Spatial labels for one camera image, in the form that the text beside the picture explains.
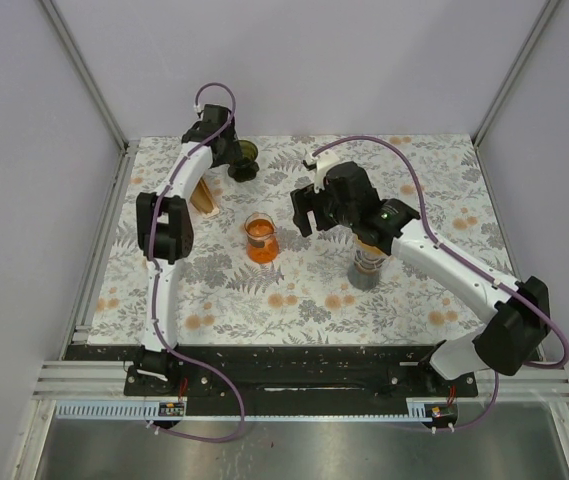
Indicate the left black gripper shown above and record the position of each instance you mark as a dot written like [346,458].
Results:
[232,149]

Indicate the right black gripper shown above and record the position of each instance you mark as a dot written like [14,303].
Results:
[306,200]

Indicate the dark green dripper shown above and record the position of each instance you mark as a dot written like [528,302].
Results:
[245,167]

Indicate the brown paper coffee filter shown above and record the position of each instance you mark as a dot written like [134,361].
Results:
[368,248]

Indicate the glass coffee carafe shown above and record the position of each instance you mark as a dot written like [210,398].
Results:
[365,270]

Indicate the glass of orange liquid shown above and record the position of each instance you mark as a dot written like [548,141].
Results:
[262,245]

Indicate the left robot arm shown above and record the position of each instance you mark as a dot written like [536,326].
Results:
[165,235]

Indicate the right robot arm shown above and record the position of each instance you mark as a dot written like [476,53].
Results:
[510,310]

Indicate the brown coffee filter stack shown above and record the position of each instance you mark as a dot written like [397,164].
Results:
[203,200]

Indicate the floral tablecloth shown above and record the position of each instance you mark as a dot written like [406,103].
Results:
[303,296]

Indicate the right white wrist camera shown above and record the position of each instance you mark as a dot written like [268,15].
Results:
[320,164]

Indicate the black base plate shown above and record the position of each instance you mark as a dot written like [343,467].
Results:
[201,370]

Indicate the white slotted cable duct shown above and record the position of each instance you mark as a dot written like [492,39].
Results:
[155,410]

